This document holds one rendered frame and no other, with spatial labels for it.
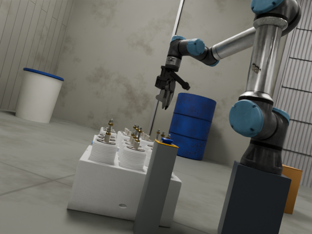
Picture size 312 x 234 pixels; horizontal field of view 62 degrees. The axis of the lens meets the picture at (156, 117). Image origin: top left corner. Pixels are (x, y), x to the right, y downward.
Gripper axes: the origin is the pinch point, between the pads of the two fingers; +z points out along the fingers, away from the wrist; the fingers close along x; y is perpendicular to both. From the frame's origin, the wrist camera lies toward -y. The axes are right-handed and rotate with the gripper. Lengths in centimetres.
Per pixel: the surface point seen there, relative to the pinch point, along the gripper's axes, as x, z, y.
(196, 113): -219, -15, 41
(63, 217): 49, 46, 6
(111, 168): 37.1, 28.5, 0.3
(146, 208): 41, 36, -18
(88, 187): 40, 37, 5
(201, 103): -221, -30, 38
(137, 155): 29.9, 22.4, -5.4
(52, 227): 57, 46, 3
